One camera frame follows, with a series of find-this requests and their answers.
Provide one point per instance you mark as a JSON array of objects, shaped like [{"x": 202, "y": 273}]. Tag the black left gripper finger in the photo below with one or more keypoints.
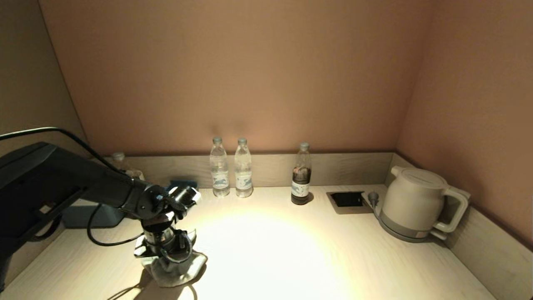
[
  {"x": 177, "y": 257},
  {"x": 161, "y": 262}
]

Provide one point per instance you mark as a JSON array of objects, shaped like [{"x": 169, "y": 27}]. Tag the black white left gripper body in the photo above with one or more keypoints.
[{"x": 160, "y": 237}]

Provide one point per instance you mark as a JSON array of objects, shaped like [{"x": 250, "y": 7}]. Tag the white cleaning cloth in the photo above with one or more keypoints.
[{"x": 187, "y": 273}]

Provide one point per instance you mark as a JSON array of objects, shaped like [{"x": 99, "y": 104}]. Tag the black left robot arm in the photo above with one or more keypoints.
[{"x": 50, "y": 179}]

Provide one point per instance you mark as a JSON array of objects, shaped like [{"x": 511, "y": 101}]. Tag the blue-grey tissue box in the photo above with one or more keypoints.
[{"x": 108, "y": 218}]

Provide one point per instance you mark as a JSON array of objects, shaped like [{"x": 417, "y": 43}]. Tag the small blue tray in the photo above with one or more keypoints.
[{"x": 183, "y": 183}]

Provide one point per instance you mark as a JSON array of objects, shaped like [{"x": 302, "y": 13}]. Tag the clear water plastic bottle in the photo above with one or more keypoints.
[
  {"x": 219, "y": 175},
  {"x": 243, "y": 175}
]

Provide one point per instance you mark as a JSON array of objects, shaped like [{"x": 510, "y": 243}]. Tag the dark tea plastic bottle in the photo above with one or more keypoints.
[
  {"x": 118, "y": 156},
  {"x": 301, "y": 183}
]

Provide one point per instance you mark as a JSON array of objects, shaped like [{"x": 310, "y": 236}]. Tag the black recessed power socket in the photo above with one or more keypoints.
[{"x": 347, "y": 200}]

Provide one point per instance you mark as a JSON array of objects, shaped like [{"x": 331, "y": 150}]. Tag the grey power plug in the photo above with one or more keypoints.
[{"x": 373, "y": 196}]

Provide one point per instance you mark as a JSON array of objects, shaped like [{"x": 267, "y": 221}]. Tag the grey kettle base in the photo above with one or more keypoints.
[{"x": 399, "y": 235}]

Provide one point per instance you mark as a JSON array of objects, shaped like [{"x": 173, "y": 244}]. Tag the white electric kettle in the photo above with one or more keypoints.
[{"x": 410, "y": 200}]

